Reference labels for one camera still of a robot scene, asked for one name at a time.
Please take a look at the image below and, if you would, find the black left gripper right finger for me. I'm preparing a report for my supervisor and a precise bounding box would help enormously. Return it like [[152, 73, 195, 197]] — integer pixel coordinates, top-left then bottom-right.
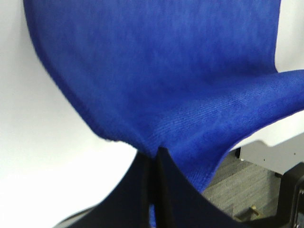
[[154, 147, 240, 228]]

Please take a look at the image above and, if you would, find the blue microfiber towel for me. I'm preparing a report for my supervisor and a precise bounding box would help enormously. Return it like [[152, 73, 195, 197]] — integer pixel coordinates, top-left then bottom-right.
[[23, 0, 304, 226]]

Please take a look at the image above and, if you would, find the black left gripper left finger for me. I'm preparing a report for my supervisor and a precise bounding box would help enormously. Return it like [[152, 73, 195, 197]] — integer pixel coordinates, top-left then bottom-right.
[[55, 152, 151, 228]]

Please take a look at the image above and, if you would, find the grey robot base frame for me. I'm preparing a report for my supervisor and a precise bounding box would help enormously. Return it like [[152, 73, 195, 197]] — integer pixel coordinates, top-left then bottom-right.
[[238, 134, 304, 175]]

